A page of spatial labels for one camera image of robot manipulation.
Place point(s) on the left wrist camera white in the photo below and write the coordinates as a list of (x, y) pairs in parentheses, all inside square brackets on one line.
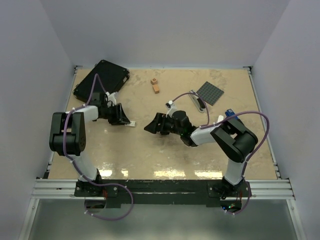
[(111, 98)]

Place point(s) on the wooden cube with circle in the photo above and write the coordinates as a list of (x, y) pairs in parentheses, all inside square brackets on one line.
[(154, 81)]

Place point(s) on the blue stapler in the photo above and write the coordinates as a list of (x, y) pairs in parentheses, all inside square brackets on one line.
[(229, 113)]

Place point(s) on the grey metal stapler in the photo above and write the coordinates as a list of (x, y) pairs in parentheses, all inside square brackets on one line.
[(198, 102)]

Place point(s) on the grey studded baseplate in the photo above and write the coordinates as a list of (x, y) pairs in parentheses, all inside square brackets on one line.
[(209, 93)]

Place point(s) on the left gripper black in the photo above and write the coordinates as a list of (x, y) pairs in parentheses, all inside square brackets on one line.
[(120, 118)]

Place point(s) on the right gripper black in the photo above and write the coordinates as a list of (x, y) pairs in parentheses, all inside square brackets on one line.
[(154, 127)]

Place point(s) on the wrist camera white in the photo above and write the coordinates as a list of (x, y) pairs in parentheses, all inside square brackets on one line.
[(111, 98), (171, 108)]

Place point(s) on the aluminium frame rail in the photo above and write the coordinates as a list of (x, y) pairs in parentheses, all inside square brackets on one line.
[(279, 189)]

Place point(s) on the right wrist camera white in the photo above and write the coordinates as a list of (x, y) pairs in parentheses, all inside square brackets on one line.
[(171, 108)]

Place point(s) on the black hard case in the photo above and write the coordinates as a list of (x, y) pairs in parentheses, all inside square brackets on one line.
[(112, 76)]

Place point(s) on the plain wooden block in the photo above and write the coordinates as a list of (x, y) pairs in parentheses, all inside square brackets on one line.
[(156, 88)]

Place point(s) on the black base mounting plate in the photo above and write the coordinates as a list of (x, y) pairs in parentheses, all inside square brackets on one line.
[(211, 193)]

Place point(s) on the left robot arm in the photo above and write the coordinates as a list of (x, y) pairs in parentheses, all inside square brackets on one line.
[(68, 138)]

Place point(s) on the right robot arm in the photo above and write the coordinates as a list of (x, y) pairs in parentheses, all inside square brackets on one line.
[(232, 136)]

